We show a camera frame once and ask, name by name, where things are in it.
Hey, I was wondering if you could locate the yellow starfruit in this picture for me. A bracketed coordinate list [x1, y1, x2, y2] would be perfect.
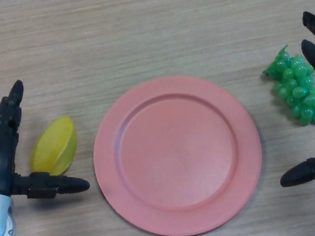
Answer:
[25, 113, 83, 180]

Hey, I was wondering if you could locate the pink round plate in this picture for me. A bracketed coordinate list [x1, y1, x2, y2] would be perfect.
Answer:
[83, 66, 273, 236]

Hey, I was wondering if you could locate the green grape bunch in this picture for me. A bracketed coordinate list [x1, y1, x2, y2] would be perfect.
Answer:
[259, 41, 315, 133]

